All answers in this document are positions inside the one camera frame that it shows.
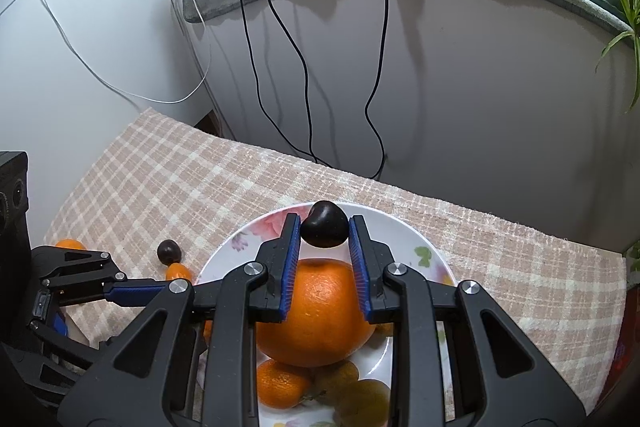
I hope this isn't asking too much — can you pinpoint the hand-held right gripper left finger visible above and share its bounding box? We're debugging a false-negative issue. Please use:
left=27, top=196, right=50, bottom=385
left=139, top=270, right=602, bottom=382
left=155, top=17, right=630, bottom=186
left=57, top=213, right=302, bottom=427

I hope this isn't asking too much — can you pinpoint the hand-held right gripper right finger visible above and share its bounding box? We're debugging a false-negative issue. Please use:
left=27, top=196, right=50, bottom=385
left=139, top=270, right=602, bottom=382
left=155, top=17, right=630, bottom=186
left=348, top=215, right=586, bottom=427

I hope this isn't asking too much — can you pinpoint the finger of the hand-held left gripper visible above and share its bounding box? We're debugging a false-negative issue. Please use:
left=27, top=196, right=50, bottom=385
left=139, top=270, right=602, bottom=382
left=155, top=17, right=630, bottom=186
left=27, top=307, right=118, bottom=375
left=32, top=247, right=169, bottom=308

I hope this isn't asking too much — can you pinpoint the floral rimmed white plate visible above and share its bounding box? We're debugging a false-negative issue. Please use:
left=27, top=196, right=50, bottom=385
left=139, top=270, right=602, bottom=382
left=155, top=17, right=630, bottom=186
left=192, top=202, right=458, bottom=427

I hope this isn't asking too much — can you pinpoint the tiny orange kumquat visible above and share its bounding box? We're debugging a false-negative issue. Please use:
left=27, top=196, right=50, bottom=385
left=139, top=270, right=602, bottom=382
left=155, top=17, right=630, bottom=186
left=166, top=262, right=194, bottom=282

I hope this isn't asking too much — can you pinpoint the dark brown chestnut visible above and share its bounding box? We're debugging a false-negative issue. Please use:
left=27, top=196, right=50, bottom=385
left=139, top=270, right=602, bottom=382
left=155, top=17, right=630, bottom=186
left=157, top=241, right=182, bottom=266
left=301, top=201, right=348, bottom=249

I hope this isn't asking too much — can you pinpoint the large green-brown kiwi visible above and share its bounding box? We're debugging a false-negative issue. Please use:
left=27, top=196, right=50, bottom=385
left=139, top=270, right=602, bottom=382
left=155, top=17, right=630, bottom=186
left=334, top=378, right=392, bottom=427

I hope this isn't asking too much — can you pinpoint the pink checked tablecloth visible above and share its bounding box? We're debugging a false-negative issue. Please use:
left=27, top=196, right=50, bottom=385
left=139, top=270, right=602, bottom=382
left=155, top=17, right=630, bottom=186
left=42, top=107, right=628, bottom=427

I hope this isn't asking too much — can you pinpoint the white panel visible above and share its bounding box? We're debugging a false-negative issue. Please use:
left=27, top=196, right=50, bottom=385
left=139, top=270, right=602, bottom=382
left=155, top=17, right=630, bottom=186
left=0, top=0, right=211, bottom=253

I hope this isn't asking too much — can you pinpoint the black ring light cable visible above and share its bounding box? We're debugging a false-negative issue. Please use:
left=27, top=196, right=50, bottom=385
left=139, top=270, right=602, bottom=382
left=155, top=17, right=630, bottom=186
left=364, top=0, right=393, bottom=180

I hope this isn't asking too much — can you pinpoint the long white cable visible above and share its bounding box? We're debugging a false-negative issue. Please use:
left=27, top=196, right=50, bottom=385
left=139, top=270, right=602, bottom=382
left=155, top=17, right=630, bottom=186
left=31, top=0, right=212, bottom=105

